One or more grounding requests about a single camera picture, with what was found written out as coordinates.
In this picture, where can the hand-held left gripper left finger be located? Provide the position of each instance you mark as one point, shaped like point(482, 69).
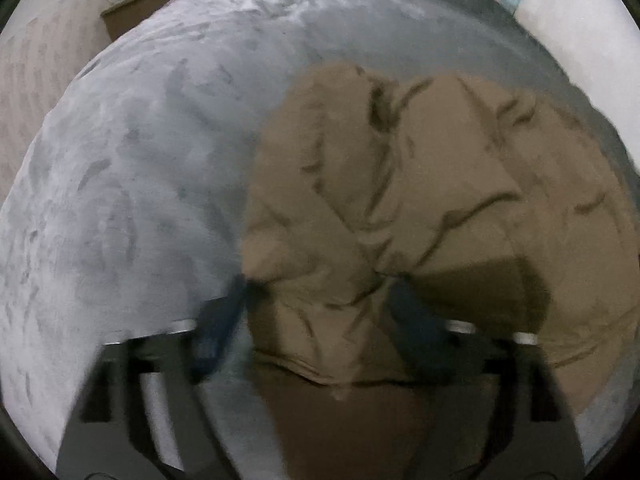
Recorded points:
point(220, 327)

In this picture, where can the grey plush blanket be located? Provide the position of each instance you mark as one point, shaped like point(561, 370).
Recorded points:
point(140, 175)

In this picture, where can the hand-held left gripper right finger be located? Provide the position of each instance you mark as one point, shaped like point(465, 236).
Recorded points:
point(417, 325)

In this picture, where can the brown puffer jacket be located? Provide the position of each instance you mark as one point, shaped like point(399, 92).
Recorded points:
point(425, 240)

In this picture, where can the brown wooden nightstand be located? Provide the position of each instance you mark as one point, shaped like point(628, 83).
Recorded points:
point(145, 7)

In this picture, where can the white pillow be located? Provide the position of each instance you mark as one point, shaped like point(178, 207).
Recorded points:
point(575, 20)

